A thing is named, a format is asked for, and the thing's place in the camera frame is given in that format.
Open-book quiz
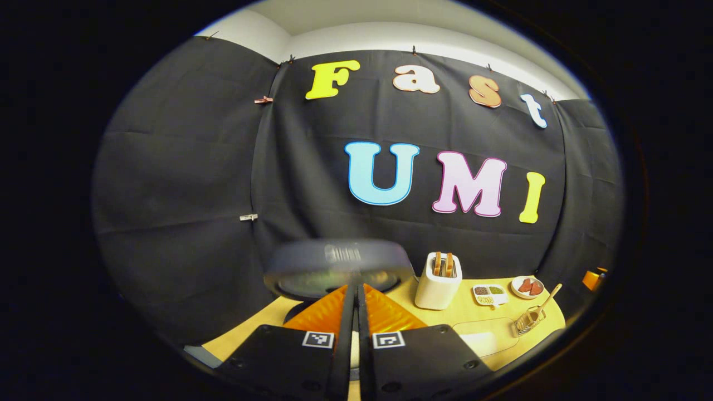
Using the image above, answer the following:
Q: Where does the wooden spoon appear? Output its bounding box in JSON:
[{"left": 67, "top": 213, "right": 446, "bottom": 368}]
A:
[{"left": 534, "top": 283, "right": 563, "bottom": 322}]

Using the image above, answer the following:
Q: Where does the dark grey rice cooker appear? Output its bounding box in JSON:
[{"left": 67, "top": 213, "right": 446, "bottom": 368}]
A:
[{"left": 263, "top": 239, "right": 417, "bottom": 335}]

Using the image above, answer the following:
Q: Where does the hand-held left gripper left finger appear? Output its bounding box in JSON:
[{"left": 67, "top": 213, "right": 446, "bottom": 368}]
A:
[{"left": 214, "top": 284, "right": 357, "bottom": 401}]

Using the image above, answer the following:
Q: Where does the wire chopstick holder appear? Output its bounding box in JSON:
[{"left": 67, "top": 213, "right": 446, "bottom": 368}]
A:
[{"left": 514, "top": 305, "right": 547, "bottom": 335}]

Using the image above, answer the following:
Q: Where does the white divided grain dish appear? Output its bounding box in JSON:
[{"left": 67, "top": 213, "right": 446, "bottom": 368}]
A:
[{"left": 472, "top": 284, "right": 509, "bottom": 307}]

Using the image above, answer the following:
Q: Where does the black backdrop cloth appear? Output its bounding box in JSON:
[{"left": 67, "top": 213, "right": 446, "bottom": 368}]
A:
[{"left": 92, "top": 35, "right": 624, "bottom": 346}]

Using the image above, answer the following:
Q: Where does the white toaster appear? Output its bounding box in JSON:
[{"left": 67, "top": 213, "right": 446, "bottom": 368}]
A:
[{"left": 414, "top": 252, "right": 463, "bottom": 311}]

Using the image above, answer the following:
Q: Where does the round white plate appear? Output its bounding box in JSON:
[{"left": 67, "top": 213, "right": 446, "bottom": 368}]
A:
[{"left": 511, "top": 276, "right": 545, "bottom": 300}]

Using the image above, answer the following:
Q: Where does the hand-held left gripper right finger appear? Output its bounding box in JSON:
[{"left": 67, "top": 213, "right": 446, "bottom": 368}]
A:
[{"left": 356, "top": 282, "right": 494, "bottom": 401}]

